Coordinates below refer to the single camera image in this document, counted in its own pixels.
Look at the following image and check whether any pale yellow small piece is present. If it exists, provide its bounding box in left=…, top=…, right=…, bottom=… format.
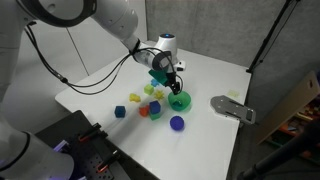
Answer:
left=227, top=89, right=240, bottom=99

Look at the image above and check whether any purple-blue ball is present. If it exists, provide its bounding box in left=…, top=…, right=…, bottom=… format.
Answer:
left=169, top=115, right=186, bottom=132

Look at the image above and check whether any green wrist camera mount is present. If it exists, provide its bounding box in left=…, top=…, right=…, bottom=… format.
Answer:
left=148, top=68, right=169, bottom=86

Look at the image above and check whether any purple glowing light strip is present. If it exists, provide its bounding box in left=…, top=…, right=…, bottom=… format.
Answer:
left=53, top=139, right=70, bottom=153

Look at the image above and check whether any teal toy block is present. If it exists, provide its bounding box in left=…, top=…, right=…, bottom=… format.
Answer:
left=171, top=99, right=184, bottom=110

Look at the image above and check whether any yellow star toy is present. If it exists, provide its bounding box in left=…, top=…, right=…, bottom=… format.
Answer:
left=153, top=89, right=166, bottom=101

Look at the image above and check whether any translucent green bowl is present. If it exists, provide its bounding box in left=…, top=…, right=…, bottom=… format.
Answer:
left=167, top=90, right=192, bottom=113

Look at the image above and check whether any grey metal mounting plate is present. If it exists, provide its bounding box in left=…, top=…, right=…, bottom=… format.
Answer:
left=210, top=95, right=257, bottom=126

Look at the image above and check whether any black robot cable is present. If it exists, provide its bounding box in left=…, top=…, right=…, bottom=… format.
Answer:
left=23, top=25, right=184, bottom=96

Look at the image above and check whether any orange toy shape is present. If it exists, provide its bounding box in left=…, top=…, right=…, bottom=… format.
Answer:
left=138, top=104, right=151, bottom=118

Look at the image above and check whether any yellow toy shape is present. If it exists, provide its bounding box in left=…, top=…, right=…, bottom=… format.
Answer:
left=129, top=93, right=142, bottom=104

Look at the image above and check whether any colourful toy shelf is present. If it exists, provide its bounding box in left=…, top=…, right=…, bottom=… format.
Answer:
left=264, top=96, right=320, bottom=166

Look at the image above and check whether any wooden board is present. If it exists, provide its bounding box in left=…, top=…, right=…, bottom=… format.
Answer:
left=256, top=70, right=320, bottom=145

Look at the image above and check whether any lime green block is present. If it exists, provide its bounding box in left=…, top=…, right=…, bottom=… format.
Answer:
left=143, top=83, right=155, bottom=96

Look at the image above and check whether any black perforated base board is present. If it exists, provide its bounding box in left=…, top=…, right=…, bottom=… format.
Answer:
left=34, top=109, right=161, bottom=180

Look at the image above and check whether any thin black tripod stand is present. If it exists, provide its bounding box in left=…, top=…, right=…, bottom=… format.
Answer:
left=245, top=0, right=303, bottom=74

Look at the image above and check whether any black orange clamp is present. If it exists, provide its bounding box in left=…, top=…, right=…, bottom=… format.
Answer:
left=77, top=122, right=109, bottom=144
left=96, top=149, right=123, bottom=174

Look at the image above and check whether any dark blue cube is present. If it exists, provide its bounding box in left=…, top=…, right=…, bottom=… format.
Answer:
left=114, top=105, right=127, bottom=119

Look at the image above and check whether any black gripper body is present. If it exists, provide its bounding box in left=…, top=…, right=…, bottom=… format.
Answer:
left=165, top=71, right=179, bottom=88

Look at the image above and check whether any thick black pole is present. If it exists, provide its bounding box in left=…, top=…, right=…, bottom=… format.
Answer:
left=236, top=121, right=320, bottom=180

